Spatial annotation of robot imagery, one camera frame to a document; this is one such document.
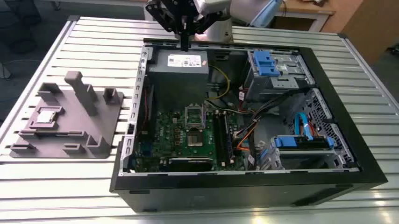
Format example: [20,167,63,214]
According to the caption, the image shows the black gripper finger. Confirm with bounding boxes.
[184,13,223,51]
[144,0,188,51]

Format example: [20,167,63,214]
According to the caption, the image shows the metal socket cover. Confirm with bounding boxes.
[184,103,206,129]

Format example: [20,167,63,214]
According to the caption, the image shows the silver CPU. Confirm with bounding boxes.
[35,110,59,124]

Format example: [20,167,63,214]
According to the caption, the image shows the CPU socket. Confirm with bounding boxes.
[186,128,208,149]

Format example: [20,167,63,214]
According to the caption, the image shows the blue plastic drive latch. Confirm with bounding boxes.
[254,50,280,77]

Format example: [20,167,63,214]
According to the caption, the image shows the grey power supply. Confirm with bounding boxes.
[146,49,210,110]

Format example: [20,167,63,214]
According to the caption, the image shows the wooden desk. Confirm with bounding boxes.
[270,0,336,33]

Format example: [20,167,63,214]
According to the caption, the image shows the grey metal drive cage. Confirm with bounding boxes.
[244,49,316,101]

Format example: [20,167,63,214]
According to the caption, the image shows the black mesh bin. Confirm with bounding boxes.
[0,0,43,54]

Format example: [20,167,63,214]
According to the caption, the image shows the black RAM slot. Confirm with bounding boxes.
[218,111,231,165]
[214,111,227,166]
[222,111,235,164]

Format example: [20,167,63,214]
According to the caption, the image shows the brown wooden cabinet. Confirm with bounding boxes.
[323,0,399,65]

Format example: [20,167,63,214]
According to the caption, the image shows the green motherboard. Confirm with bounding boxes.
[135,102,250,173]

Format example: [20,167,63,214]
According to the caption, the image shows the grey parts rack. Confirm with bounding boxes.
[9,71,126,160]

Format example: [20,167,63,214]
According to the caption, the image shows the hard disk in blue carrier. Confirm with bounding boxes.
[270,136,335,150]

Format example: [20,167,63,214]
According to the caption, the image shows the blue board connector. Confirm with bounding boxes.
[140,142,154,156]

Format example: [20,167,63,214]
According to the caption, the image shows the black graphics card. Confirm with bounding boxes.
[160,156,216,173]

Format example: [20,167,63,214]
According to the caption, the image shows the green RAM stick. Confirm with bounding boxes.
[33,132,72,138]

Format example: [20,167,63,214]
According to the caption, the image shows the grey metal disk bay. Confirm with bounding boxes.
[258,136,346,171]

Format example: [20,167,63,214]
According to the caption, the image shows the black PC case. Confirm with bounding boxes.
[108,37,390,213]

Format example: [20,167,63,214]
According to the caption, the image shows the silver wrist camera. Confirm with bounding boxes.
[192,0,232,15]

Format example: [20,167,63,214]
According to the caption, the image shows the red yellow wire bundle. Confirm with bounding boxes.
[236,85,254,114]

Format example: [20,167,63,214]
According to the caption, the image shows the black wire bundle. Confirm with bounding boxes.
[235,86,314,140]

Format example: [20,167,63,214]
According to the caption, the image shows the orange wire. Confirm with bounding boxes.
[236,137,252,154]

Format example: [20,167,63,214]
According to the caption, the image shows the blue flat wire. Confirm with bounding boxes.
[294,111,315,141]

